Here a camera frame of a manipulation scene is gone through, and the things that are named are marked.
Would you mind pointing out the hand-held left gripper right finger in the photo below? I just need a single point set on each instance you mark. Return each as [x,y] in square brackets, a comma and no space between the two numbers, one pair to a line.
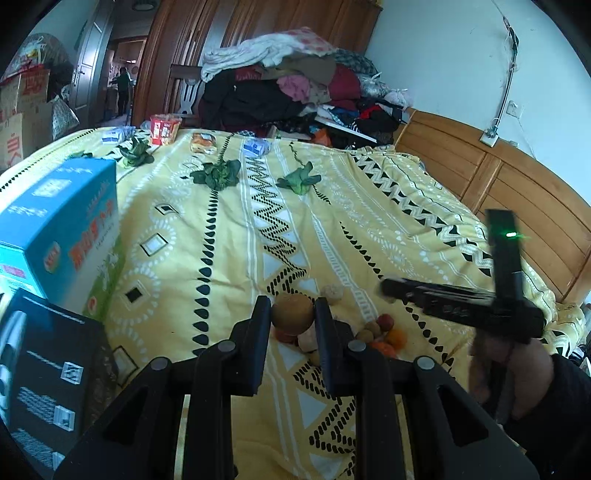
[334,360]

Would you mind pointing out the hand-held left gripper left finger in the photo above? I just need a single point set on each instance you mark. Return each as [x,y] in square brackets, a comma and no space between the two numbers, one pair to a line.
[251,350]

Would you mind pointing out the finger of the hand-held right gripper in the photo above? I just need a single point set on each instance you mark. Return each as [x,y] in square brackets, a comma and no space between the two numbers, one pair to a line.
[411,293]

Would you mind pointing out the round brown longan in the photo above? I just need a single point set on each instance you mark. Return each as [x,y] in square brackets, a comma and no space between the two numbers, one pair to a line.
[364,336]
[315,358]
[374,328]
[292,310]

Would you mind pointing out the person's right forearm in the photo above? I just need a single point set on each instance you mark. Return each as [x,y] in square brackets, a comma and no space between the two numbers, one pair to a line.
[563,415]

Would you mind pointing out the person's right hand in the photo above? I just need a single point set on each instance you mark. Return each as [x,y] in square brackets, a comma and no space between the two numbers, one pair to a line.
[531,374]

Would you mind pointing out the pale garlic bulb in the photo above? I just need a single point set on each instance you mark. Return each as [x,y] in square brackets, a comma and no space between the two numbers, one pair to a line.
[307,340]

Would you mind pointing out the red cherry tomato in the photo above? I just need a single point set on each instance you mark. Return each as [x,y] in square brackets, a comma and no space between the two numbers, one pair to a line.
[385,321]

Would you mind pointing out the white garlic bulb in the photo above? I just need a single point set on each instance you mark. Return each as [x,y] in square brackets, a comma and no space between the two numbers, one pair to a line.
[332,292]

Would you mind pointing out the wooden headboard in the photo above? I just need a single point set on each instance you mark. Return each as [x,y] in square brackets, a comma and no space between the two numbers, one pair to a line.
[508,184]

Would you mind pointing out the yellow patterned blanket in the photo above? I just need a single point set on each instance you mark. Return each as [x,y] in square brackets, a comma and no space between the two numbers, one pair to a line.
[277,230]

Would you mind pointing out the green leafy vegetable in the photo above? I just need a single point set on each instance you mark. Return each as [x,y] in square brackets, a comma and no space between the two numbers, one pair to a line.
[216,173]
[134,152]
[300,180]

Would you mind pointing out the orange plastic bag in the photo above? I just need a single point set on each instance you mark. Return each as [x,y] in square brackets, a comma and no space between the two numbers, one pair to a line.
[322,137]

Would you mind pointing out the black printed box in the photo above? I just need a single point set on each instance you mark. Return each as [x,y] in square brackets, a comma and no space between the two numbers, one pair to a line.
[51,360]

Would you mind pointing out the blue and white packet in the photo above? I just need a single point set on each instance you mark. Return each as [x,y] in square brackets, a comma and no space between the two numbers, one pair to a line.
[256,147]
[113,134]

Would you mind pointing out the orange snack packet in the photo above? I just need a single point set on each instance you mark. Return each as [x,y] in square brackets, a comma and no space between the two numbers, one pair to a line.
[203,142]

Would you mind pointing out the blue and green carton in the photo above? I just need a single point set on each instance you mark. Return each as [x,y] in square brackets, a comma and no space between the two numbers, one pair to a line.
[60,221]

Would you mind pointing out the red instant noodle cup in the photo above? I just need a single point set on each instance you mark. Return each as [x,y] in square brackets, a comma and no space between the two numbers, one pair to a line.
[165,130]

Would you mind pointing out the pile of clothes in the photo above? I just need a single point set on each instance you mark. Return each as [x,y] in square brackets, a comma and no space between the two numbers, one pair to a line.
[286,83]

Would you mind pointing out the wooden chair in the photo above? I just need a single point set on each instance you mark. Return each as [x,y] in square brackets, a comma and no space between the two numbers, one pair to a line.
[184,92]

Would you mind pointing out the clear plastic bag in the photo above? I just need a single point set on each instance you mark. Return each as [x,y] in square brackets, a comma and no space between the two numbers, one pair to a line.
[63,115]

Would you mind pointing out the stacked cardboard boxes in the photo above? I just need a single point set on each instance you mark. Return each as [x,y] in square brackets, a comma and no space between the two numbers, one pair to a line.
[23,138]

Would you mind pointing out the grey room door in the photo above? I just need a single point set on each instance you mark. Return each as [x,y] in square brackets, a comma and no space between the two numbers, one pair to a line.
[92,69]

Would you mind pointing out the wooden wardrobe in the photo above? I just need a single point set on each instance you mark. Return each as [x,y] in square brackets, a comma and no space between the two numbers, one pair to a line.
[184,27]

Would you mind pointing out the red printed cardboard box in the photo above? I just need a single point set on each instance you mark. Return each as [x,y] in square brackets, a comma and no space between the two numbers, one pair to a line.
[25,90]

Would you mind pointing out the ceiling lamp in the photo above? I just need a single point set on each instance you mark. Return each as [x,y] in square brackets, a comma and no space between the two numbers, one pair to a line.
[143,4]

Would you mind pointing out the white wall socket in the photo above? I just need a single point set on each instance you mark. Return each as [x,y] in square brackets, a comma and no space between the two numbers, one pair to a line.
[489,137]
[512,108]

